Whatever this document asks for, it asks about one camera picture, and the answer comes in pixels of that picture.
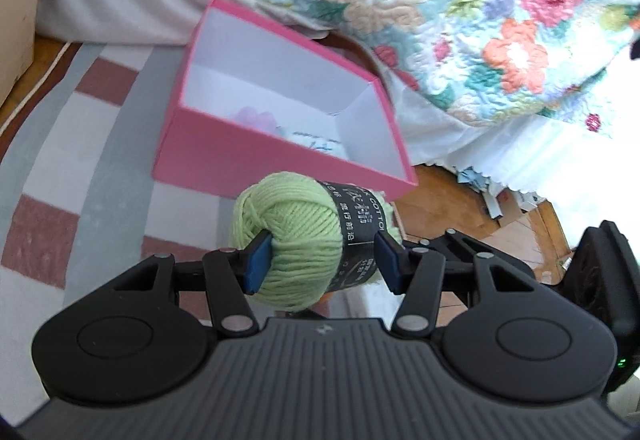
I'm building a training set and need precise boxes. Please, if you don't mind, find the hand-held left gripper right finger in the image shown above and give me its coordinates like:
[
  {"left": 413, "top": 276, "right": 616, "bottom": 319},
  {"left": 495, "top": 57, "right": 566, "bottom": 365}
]
[{"left": 374, "top": 227, "right": 538, "bottom": 340}]

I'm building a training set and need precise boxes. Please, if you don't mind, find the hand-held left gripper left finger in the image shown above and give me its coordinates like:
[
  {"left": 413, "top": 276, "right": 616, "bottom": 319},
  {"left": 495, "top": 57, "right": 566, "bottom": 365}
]
[{"left": 107, "top": 229, "right": 273, "bottom": 340}]

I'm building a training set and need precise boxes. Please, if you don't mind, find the green yarn ball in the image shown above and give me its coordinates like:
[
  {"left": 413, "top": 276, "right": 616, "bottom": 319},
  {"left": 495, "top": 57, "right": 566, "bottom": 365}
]
[{"left": 229, "top": 171, "right": 403, "bottom": 312}]

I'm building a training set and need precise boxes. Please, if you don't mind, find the pink cardboard box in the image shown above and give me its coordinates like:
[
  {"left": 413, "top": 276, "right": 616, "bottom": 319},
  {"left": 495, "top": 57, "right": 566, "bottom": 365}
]
[{"left": 151, "top": 0, "right": 419, "bottom": 203}]

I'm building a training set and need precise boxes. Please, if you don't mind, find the blue white wet wipes pack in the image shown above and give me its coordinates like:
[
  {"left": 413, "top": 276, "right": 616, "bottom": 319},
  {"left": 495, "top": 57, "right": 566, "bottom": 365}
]
[{"left": 272, "top": 127, "right": 349, "bottom": 157}]

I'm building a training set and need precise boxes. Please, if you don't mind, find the purple plush toy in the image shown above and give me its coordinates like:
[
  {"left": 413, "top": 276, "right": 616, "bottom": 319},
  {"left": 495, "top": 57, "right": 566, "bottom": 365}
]
[{"left": 232, "top": 106, "right": 279, "bottom": 134}]

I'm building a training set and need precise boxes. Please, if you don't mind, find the checkered rug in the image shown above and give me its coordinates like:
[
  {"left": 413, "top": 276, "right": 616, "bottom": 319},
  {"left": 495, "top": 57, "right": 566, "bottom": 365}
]
[{"left": 0, "top": 40, "right": 401, "bottom": 323}]

